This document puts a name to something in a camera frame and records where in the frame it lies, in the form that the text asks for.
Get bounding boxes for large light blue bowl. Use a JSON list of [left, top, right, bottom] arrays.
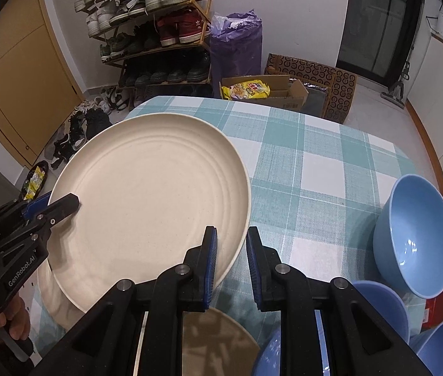
[[373, 173, 443, 298]]

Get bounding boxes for yellow wooden door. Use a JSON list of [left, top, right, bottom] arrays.
[[0, 0, 85, 167]]

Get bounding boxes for person's left hand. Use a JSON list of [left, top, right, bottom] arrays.
[[0, 294, 32, 345]]

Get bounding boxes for small light blue bowl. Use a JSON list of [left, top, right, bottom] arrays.
[[409, 318, 443, 376]]

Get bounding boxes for silver insulated bag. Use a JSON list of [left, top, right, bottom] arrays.
[[290, 78, 329, 118]]

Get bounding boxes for large cream plate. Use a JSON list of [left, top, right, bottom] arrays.
[[48, 113, 252, 314]]

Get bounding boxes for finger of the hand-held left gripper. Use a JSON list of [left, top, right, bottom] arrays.
[[22, 194, 80, 243], [0, 195, 50, 239]]

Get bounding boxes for teal checked tablecloth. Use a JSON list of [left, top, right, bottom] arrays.
[[29, 96, 443, 376]]

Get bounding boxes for purple plastic bag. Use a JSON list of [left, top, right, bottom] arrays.
[[209, 10, 264, 98]]

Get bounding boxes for black glass door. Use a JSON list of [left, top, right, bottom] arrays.
[[336, 0, 423, 87]]

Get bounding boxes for open brown cardboard box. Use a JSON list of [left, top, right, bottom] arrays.
[[220, 74, 309, 118]]

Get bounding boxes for white kitchen cabinets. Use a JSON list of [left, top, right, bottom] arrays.
[[405, 27, 443, 165]]

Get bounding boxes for pile of dark shoes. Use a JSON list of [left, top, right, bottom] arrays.
[[45, 86, 136, 169]]

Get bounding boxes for patterned cardboard box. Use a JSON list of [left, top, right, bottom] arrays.
[[264, 54, 359, 124]]

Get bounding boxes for beige plate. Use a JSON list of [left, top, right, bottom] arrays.
[[182, 306, 261, 376]]

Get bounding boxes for black tray of snack packets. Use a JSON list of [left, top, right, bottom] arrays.
[[22, 160, 50, 200]]

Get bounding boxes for wooden shoe rack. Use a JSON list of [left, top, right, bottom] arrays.
[[75, 0, 214, 110], [75, 0, 212, 87]]

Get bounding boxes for grey upright vacuum cleaner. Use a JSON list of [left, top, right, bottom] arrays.
[[380, 23, 418, 110]]

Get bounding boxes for small red box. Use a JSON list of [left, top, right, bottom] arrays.
[[421, 294, 443, 326]]

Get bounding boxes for yellow snack packet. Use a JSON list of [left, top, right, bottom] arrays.
[[222, 80, 271, 100]]

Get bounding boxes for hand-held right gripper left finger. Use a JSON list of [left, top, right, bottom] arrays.
[[29, 225, 219, 376]]

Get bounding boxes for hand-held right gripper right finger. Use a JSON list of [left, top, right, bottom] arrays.
[[246, 226, 435, 376]]

